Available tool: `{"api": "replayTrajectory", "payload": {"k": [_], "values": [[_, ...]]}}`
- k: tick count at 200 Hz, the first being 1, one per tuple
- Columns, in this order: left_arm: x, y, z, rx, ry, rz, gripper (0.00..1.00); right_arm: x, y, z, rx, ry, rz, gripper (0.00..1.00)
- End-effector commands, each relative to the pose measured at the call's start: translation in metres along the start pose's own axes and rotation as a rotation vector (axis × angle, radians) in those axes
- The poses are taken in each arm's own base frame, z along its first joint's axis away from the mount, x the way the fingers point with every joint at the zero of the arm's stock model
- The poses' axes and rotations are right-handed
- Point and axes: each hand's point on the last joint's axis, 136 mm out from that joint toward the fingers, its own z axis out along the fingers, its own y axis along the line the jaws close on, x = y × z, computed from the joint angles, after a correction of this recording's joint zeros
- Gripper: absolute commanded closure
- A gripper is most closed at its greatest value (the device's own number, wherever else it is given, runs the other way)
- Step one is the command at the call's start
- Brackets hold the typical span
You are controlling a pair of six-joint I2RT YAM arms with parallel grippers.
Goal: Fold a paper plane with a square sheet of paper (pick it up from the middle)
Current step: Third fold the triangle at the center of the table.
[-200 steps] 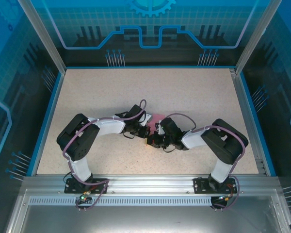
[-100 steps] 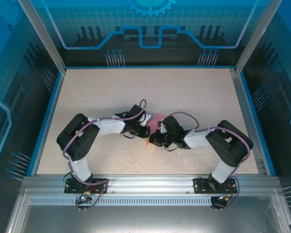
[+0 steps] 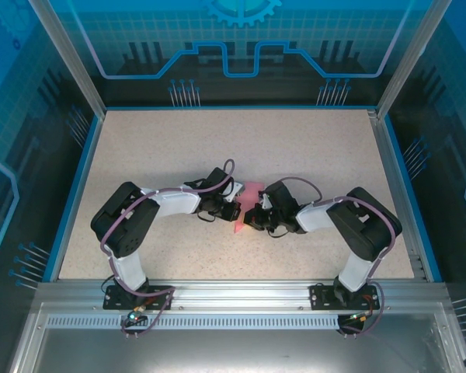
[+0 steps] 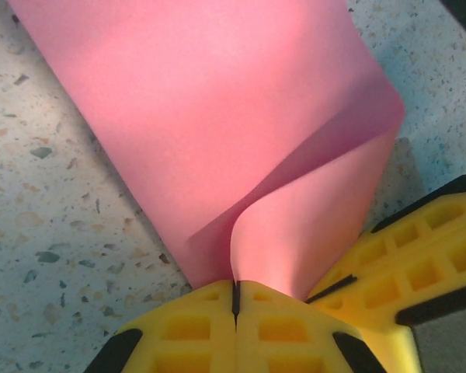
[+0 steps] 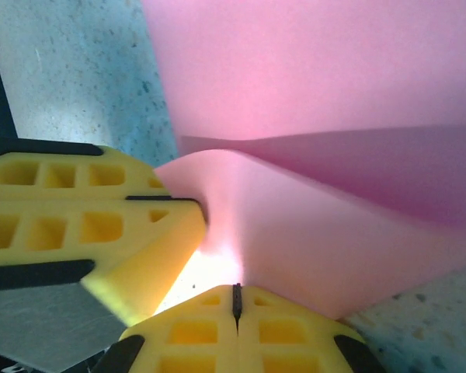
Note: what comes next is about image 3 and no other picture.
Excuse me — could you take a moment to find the pink cloth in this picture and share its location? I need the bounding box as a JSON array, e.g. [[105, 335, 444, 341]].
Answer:
[[229, 181, 267, 234]]

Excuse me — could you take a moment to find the connector with green light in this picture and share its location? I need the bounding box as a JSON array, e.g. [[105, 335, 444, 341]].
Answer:
[[126, 305, 148, 324], [347, 310, 374, 324]]

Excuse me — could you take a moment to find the grey metal tray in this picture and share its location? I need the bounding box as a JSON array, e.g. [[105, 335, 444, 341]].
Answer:
[[7, 302, 466, 373]]

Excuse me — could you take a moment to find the blue table edge strip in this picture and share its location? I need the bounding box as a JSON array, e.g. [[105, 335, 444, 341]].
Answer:
[[382, 116, 444, 283], [48, 114, 103, 283]]

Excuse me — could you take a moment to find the aluminium mounting rail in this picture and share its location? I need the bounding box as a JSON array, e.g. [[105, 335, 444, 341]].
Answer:
[[37, 279, 450, 310]]

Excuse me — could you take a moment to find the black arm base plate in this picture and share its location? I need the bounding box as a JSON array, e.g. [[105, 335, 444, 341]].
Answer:
[[103, 284, 176, 312], [309, 283, 380, 312]]

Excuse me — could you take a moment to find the slotted grey cable duct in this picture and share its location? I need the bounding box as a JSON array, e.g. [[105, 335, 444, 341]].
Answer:
[[44, 315, 377, 329]]

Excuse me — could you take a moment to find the aluminium side rail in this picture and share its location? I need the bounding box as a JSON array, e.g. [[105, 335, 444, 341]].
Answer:
[[367, 110, 429, 281]]

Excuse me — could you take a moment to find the aluminium frame post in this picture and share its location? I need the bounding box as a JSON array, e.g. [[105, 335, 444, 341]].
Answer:
[[28, 0, 107, 118], [374, 0, 454, 120]]

